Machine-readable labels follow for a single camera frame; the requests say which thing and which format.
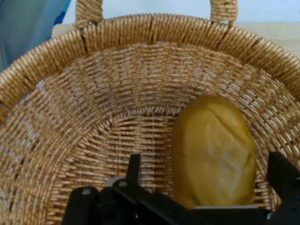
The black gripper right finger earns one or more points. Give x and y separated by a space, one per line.
288 187

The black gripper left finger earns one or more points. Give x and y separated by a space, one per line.
131 204

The brown potato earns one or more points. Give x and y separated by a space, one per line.
215 150

